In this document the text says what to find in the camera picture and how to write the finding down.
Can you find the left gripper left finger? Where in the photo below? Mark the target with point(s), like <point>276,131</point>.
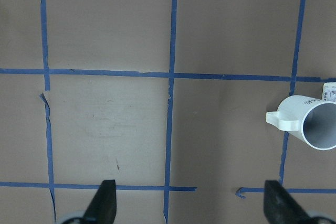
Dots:
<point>102,208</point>

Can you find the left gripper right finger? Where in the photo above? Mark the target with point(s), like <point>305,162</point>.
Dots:
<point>280,207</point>

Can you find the white mug grey inside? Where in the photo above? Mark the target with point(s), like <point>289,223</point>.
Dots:
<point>309,119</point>

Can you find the blue white milk carton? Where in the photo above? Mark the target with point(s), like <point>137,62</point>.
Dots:
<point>329,91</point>

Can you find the brown paper table cover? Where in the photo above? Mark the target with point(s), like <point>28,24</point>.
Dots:
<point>166,97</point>

